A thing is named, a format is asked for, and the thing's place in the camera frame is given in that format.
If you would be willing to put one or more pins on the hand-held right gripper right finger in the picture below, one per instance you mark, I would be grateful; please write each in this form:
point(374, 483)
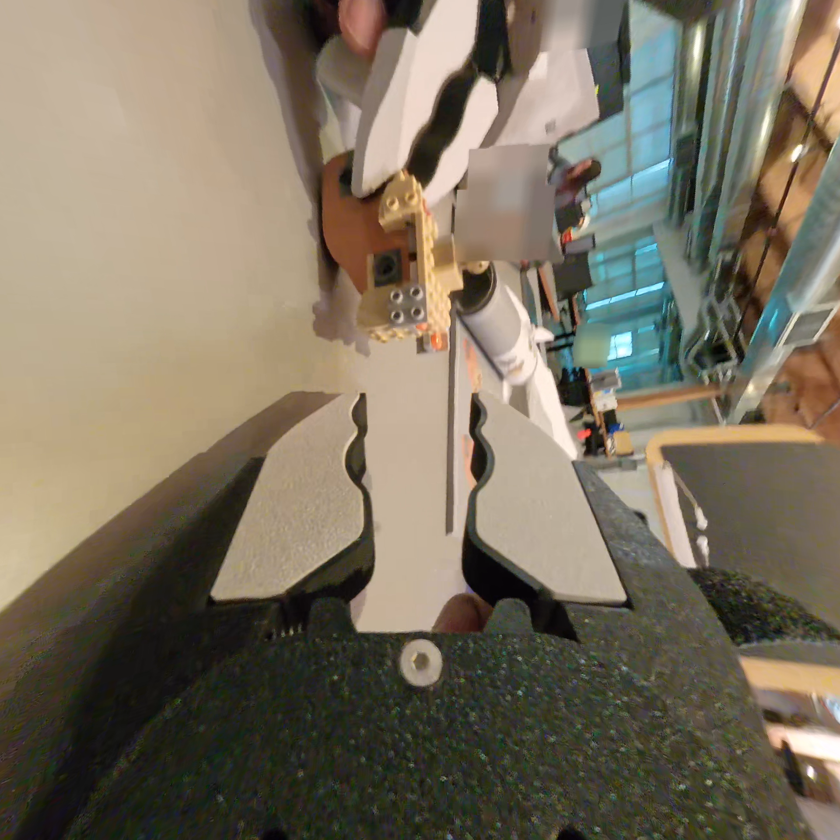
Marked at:
point(541, 525)

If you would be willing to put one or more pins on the black wall screen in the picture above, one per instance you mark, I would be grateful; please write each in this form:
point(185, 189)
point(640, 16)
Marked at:
point(613, 59)

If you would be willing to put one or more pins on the white labelled paper bag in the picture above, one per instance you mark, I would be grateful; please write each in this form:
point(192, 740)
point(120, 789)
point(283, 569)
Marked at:
point(551, 98)

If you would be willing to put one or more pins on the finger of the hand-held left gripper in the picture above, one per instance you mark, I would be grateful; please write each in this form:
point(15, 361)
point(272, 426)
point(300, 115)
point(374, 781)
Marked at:
point(469, 138)
point(407, 85)

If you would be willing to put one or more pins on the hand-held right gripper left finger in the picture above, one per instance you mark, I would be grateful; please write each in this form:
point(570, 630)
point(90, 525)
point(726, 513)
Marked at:
point(295, 518)

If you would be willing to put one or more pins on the long wood-edged table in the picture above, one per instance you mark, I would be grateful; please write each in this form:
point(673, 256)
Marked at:
point(754, 499)

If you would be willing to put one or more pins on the grey instruction booklet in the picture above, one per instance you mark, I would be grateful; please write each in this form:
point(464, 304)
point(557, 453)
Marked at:
point(502, 321)

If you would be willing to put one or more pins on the tan and orange brick model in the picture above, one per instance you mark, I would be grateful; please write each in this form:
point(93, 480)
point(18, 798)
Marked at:
point(394, 262)

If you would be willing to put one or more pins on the person's left hand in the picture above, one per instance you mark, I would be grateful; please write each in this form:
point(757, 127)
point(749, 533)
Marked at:
point(361, 23)

